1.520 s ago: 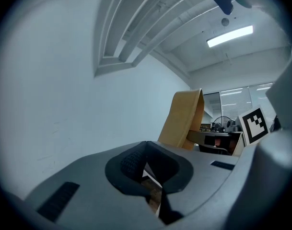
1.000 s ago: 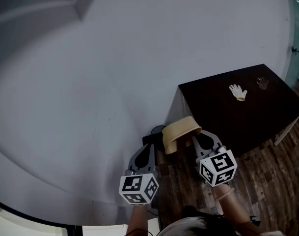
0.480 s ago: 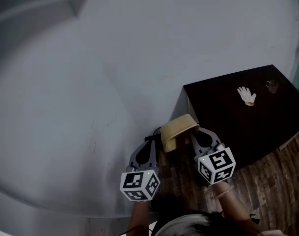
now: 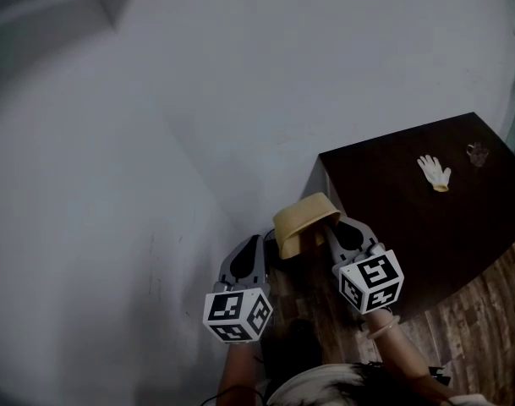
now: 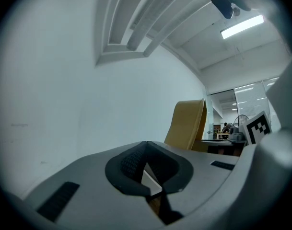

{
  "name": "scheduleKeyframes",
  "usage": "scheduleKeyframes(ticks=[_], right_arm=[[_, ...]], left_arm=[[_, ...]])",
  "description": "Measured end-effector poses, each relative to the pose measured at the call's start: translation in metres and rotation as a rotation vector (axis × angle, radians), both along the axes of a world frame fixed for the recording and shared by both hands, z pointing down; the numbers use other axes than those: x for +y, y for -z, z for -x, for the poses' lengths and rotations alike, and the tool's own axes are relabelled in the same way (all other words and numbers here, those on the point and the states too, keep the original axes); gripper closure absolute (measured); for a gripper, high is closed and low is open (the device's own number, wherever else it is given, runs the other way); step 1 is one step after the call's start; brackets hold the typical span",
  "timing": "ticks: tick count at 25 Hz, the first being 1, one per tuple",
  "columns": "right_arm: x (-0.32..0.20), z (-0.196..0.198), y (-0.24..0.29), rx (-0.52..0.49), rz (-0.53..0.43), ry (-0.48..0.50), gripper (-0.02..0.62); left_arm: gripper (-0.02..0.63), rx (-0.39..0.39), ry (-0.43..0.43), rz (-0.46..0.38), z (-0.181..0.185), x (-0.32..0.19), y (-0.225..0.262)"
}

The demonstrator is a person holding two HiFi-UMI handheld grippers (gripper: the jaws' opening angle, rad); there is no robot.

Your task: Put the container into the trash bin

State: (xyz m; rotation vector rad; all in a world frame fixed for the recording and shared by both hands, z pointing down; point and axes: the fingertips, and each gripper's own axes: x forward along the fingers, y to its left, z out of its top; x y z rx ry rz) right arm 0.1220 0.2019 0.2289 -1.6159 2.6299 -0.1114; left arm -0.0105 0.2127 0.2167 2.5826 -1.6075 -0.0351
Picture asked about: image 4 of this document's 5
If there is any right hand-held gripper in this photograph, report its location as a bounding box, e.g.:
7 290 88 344
323 217 405 315

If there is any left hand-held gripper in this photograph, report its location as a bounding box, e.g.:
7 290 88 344
202 234 275 345

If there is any yellow plastic bowl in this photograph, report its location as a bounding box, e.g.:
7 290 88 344
272 192 342 261

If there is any person's right forearm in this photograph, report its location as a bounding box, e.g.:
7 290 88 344
362 306 457 403

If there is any person's left forearm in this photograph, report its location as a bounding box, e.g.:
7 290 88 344
216 340 262 406

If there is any dark wooden table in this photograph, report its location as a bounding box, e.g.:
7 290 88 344
301 111 515 325

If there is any person's dark trouser leg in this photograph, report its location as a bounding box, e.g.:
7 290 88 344
260 318 324 397

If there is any white work glove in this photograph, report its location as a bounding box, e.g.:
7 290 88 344
416 154 452 193

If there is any person's white shirt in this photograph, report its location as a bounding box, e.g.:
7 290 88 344
267 362 493 406

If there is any clear glass cup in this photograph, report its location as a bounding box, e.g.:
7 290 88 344
466 141 490 167

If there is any small black object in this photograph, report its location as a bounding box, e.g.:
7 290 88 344
428 365 452 387

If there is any pale bracelet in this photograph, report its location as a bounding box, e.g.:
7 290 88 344
365 314 401 340

